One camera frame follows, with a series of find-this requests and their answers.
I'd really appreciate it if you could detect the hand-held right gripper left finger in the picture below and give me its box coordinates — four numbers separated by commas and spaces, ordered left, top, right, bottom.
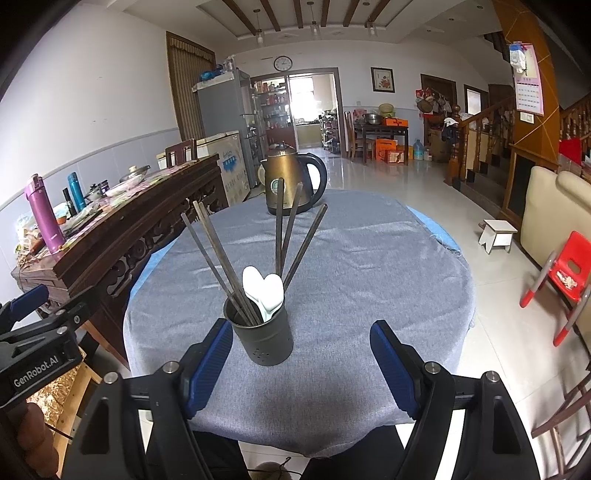
60, 318, 234, 480

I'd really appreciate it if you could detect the dark wooden dining table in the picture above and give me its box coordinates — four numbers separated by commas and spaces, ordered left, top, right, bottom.
352, 121, 410, 163

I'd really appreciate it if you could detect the grey refrigerator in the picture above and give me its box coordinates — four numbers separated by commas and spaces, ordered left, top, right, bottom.
191, 68, 253, 139

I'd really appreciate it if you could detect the brown wooden chair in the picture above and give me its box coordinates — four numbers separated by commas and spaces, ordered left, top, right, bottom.
530, 373, 591, 477

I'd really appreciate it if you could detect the wooden stair railing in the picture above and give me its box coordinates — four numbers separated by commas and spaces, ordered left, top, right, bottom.
444, 95, 591, 191

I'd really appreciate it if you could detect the pink checkered table cover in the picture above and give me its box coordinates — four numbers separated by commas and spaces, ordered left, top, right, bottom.
55, 164, 204, 241

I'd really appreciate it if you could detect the metal pot with lid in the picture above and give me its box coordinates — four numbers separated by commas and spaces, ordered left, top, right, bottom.
119, 164, 151, 184

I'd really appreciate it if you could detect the grey metal utensil holder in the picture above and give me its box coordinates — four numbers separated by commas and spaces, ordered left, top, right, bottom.
223, 291, 295, 368

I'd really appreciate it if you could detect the grey tablecloth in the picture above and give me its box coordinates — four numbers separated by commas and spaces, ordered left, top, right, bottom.
122, 188, 477, 459

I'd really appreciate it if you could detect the orange cardboard box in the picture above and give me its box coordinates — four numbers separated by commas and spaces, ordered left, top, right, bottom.
374, 137, 408, 165

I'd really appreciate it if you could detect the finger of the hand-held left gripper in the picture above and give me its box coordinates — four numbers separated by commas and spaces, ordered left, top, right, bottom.
0, 284, 49, 326
39, 288, 100, 337

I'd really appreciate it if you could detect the pair of grey chopsticks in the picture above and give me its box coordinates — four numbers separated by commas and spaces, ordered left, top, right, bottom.
192, 199, 262, 324

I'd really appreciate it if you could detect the cream leather armchair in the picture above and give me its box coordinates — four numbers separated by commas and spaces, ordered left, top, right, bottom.
520, 165, 591, 274

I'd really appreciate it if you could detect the pink wall calendar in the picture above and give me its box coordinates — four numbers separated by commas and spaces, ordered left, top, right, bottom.
509, 41, 546, 117

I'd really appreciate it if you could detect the white ceramic spoon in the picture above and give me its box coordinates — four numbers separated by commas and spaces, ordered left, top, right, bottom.
242, 266, 271, 320

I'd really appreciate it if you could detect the person's left hand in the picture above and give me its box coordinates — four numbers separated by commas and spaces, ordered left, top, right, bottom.
19, 401, 62, 480

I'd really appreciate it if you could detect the light wooden frame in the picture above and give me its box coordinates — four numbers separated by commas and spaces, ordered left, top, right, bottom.
27, 348, 105, 464

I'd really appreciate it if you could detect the small white stool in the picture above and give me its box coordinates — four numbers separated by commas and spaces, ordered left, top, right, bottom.
477, 220, 519, 255

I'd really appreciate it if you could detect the orange wooden pillar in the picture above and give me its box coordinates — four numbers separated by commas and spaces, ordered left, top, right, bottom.
491, 0, 563, 160

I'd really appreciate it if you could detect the carved wooden sideboard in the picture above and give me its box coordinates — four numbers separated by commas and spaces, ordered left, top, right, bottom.
11, 154, 230, 370

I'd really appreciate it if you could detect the dark metal chopstick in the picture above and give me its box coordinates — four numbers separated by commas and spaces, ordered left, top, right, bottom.
180, 212, 253, 325
274, 177, 285, 278
281, 181, 304, 278
283, 203, 329, 293

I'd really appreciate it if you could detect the red child chair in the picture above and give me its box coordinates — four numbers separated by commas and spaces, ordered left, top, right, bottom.
519, 231, 591, 348

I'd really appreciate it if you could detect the white chest freezer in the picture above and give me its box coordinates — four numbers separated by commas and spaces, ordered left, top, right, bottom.
156, 130, 251, 205

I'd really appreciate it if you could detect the purple thermos bottle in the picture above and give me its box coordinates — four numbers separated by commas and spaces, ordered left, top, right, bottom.
25, 174, 66, 254

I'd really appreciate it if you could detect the blue thermos bottle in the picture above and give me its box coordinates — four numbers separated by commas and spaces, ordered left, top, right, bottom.
67, 172, 87, 212

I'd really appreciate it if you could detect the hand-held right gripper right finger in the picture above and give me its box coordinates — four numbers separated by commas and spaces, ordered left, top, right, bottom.
370, 319, 541, 480

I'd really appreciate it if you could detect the bronze electric kettle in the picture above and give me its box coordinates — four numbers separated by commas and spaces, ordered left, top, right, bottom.
260, 141, 329, 216

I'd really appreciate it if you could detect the white plastic spoon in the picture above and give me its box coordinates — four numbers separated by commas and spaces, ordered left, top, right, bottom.
260, 273, 286, 320

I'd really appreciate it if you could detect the glass shelf cabinet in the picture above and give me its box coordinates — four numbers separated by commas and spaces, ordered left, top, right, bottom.
251, 79, 293, 149

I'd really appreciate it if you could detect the blue under cloth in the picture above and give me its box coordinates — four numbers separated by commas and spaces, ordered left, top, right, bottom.
128, 205, 463, 308

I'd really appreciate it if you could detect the framed wall picture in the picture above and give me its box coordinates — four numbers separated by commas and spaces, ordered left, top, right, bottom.
370, 67, 396, 94

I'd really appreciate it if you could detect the dark wooden chair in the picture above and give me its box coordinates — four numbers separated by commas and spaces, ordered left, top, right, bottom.
165, 138, 199, 168

